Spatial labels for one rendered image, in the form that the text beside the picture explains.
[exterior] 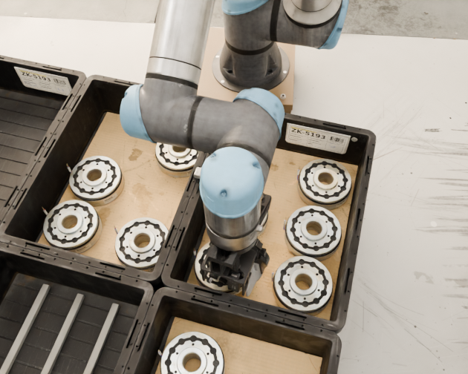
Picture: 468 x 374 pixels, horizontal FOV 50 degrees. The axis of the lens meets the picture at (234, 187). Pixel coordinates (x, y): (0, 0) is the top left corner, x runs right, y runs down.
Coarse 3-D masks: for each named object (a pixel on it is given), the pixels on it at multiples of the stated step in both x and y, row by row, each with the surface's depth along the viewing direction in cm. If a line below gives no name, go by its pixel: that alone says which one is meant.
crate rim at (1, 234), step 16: (96, 80) 105; (112, 80) 104; (80, 96) 104; (64, 128) 98; (48, 144) 96; (32, 176) 92; (16, 208) 89; (176, 224) 86; (0, 240) 85; (16, 240) 85; (64, 256) 84; (80, 256) 84; (160, 256) 83; (128, 272) 82; (144, 272) 82; (160, 272) 82
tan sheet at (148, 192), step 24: (96, 144) 108; (120, 144) 108; (144, 144) 108; (120, 168) 105; (144, 168) 105; (72, 192) 102; (144, 192) 102; (168, 192) 101; (120, 216) 99; (144, 216) 99; (168, 216) 99; (120, 264) 93
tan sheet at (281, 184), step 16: (272, 160) 105; (288, 160) 105; (304, 160) 105; (272, 176) 103; (288, 176) 103; (352, 176) 103; (272, 192) 101; (288, 192) 101; (352, 192) 101; (272, 208) 99; (288, 208) 99; (272, 224) 97; (208, 240) 96; (272, 240) 95; (272, 256) 94; (288, 256) 94; (336, 256) 94; (192, 272) 92; (336, 272) 92; (256, 288) 91; (272, 288) 90; (304, 288) 90; (272, 304) 89
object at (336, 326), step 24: (288, 120) 98; (312, 120) 98; (192, 192) 90; (360, 192) 89; (192, 216) 88; (360, 216) 87; (168, 264) 83; (192, 288) 80; (264, 312) 78; (288, 312) 78
